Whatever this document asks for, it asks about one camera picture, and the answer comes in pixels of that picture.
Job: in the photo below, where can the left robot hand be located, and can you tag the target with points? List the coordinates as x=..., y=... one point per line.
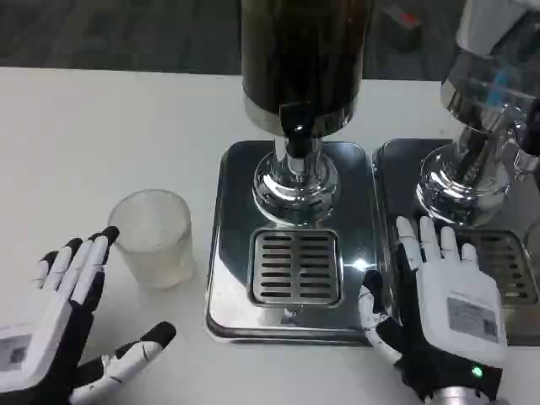
x=46, y=320

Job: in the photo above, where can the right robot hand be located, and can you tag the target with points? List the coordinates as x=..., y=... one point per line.
x=455, y=308

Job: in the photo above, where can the clear ribbed glass cup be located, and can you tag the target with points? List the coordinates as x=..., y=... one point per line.
x=156, y=244

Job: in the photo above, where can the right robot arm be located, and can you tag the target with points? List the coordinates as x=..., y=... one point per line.
x=455, y=398

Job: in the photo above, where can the steel drip grid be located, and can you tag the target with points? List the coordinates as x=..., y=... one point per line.
x=295, y=266
x=510, y=270

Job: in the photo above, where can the steel drip tray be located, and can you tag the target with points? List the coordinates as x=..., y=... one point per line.
x=401, y=169
x=230, y=211

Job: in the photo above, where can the black dispenser tap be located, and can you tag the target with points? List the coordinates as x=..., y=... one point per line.
x=297, y=131
x=529, y=135

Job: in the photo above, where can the clear steel drink dispenser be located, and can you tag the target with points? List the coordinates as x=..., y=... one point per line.
x=481, y=105

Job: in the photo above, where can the dark box with red label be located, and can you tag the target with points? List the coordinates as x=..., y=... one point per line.
x=401, y=29

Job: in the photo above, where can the dark drink dispenser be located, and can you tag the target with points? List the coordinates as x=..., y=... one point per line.
x=299, y=55

